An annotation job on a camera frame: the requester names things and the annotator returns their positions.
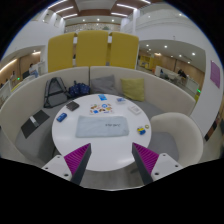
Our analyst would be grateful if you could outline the round white table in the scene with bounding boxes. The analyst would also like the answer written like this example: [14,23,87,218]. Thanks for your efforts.
[52,94,151,171]

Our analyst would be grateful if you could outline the blue yellow toy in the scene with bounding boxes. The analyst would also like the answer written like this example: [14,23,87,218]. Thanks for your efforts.
[137,125,149,135]

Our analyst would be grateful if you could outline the beige armchair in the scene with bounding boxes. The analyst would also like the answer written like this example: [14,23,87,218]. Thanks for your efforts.
[148,112,203,167]

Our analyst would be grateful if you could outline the curved beige sofa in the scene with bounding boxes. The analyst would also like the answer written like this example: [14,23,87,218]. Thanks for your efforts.
[0,66,195,164]

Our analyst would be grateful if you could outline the white small box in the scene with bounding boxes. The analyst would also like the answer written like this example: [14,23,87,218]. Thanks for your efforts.
[128,106,141,115]

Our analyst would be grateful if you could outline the small blue white card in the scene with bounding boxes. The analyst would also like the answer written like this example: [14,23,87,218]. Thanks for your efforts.
[116,97,126,103]

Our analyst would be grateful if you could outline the light blue towel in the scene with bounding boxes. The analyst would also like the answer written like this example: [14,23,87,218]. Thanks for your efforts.
[76,116,129,138]

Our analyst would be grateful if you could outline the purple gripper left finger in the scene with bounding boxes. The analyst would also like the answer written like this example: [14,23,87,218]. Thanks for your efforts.
[64,143,91,185]

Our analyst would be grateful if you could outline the grey cushion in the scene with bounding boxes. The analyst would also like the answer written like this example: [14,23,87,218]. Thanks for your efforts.
[91,75,118,95]

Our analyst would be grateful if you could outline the black laptop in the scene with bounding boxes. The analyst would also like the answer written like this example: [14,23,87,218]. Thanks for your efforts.
[21,110,49,138]

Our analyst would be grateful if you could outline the dark blue bag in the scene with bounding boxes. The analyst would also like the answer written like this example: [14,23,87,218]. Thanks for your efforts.
[69,82,90,98]

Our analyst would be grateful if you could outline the yellow partition panel left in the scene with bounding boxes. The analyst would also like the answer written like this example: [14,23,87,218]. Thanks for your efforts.
[48,32,75,72]

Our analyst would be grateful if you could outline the grey backpack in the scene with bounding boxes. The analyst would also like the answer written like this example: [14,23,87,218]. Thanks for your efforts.
[44,77,70,108]

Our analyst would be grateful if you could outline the blue box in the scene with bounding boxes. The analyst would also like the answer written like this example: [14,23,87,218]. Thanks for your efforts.
[56,113,67,122]

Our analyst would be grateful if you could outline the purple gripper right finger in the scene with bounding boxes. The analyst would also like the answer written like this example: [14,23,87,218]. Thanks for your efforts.
[132,143,159,185]

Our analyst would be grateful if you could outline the purple wall poster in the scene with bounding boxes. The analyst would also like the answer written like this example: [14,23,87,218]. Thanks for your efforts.
[210,61,220,88]

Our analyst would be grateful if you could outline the yellow partition panel right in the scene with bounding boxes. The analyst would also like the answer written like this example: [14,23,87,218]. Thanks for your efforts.
[110,32,139,69]

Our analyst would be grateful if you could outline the colourful sticker sheet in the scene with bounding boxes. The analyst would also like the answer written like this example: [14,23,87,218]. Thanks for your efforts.
[90,103,113,114]

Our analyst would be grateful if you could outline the yellow-green cushion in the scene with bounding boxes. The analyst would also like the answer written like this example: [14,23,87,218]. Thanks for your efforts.
[121,78,145,101]

